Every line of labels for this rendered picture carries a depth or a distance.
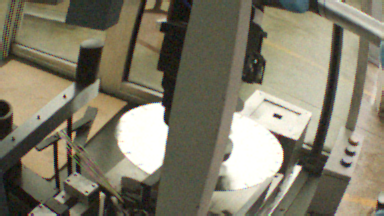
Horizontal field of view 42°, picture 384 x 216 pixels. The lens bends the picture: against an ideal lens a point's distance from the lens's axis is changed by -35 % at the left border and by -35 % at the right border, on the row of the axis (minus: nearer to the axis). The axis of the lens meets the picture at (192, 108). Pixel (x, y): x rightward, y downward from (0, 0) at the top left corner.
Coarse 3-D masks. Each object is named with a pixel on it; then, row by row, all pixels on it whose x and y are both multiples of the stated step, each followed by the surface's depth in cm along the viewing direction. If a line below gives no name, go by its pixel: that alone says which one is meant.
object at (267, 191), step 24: (168, 24) 103; (168, 48) 107; (168, 72) 109; (168, 96) 111; (168, 120) 113; (120, 168) 139; (120, 192) 130; (216, 192) 137; (240, 192) 138; (264, 192) 113; (288, 192) 158
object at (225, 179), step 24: (120, 120) 136; (144, 120) 138; (240, 120) 145; (120, 144) 128; (144, 144) 130; (240, 144) 136; (264, 144) 137; (144, 168) 122; (240, 168) 128; (264, 168) 128
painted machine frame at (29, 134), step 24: (24, 0) 118; (48, 0) 115; (72, 0) 105; (96, 0) 103; (120, 0) 104; (72, 24) 106; (96, 24) 104; (96, 48) 122; (96, 72) 126; (72, 96) 120; (48, 120) 110; (72, 120) 127; (0, 144) 95; (24, 144) 101; (0, 168) 91; (72, 168) 132; (0, 192) 91
